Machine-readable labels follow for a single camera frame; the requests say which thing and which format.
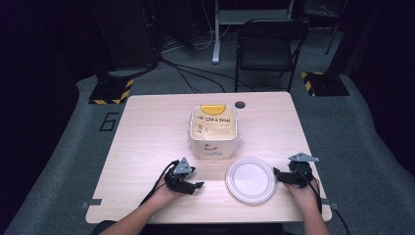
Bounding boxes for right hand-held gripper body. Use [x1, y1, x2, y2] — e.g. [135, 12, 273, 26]
[281, 152, 320, 189]

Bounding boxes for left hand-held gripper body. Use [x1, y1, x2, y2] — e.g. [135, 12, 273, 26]
[163, 157, 197, 196]

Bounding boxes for white round plate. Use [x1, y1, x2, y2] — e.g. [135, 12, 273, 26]
[224, 156, 278, 206]

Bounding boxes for person's left hand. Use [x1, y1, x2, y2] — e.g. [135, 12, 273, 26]
[150, 181, 186, 206]

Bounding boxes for person's right hand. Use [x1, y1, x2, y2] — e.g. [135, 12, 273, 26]
[283, 177, 321, 213]

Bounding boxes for white square paper bin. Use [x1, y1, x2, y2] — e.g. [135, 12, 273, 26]
[187, 104, 245, 161]

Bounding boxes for yellow-black striped stand base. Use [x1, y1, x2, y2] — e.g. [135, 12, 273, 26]
[300, 70, 350, 98]
[88, 77, 135, 106]

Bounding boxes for black folding chair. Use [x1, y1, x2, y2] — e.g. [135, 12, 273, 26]
[234, 18, 310, 94]

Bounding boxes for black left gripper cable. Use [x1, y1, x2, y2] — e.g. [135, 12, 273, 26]
[139, 159, 181, 208]

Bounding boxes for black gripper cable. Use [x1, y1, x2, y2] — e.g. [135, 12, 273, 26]
[295, 165, 351, 235]
[139, 159, 181, 208]

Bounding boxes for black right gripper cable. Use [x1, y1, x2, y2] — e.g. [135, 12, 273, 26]
[295, 165, 351, 235]

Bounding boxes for black floor cable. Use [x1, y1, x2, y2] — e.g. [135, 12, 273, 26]
[159, 57, 258, 94]

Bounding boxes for white floor cables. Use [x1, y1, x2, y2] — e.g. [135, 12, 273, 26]
[161, 0, 233, 53]

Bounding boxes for white desk frame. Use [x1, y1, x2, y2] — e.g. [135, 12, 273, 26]
[211, 0, 296, 65]

